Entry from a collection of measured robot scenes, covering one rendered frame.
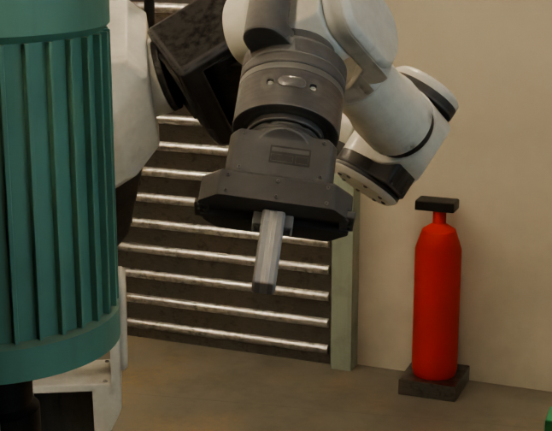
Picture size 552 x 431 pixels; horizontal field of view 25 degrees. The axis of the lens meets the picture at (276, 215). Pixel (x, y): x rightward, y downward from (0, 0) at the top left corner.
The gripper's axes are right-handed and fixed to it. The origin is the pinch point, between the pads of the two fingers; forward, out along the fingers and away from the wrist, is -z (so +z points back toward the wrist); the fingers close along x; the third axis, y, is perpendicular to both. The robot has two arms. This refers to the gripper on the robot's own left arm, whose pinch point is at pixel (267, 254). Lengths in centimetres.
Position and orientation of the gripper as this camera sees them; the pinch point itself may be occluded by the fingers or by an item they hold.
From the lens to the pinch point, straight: 96.3
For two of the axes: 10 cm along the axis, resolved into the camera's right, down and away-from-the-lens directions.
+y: 0.5, -4.7, -8.8
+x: -9.9, -1.3, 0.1
